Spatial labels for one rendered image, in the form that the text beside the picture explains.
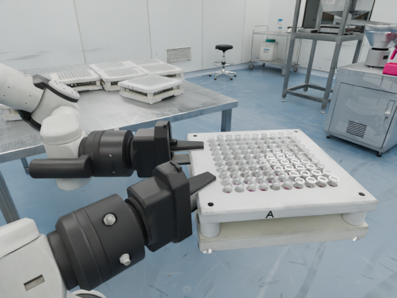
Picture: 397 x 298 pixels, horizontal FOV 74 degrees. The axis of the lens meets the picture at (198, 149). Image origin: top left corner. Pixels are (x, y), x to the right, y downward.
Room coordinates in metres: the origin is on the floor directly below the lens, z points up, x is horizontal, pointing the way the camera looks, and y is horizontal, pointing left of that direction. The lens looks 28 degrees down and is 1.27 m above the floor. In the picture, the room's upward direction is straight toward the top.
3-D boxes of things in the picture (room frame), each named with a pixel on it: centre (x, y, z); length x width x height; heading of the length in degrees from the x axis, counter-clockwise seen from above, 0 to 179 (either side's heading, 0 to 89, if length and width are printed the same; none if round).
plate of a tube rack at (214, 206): (0.39, -0.11, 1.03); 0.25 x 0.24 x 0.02; 6
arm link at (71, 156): (0.43, 0.23, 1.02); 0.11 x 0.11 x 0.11; 88
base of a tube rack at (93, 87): (1.56, 0.72, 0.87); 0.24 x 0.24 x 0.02; 30
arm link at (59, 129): (0.47, 0.26, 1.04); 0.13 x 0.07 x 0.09; 24
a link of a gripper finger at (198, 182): (0.32, 0.00, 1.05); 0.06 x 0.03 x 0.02; 128
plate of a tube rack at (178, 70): (1.76, 0.26, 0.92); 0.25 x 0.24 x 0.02; 120
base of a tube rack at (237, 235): (0.39, -0.11, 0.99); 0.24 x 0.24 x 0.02; 6
